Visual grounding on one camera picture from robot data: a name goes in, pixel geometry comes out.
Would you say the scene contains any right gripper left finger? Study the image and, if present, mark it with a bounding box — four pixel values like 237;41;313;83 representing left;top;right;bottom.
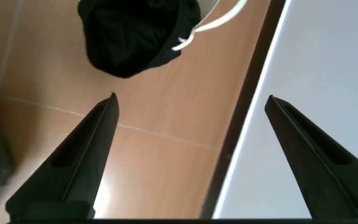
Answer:
4;92;121;220

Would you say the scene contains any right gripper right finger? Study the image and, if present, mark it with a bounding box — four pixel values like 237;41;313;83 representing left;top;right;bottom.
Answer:
264;95;358;220

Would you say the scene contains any black garment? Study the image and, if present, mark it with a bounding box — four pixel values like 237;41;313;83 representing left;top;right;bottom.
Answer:
77;0;202;79

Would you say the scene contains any white laundry basket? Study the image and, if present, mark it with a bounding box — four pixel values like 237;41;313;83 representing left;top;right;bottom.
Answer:
194;0;248;34

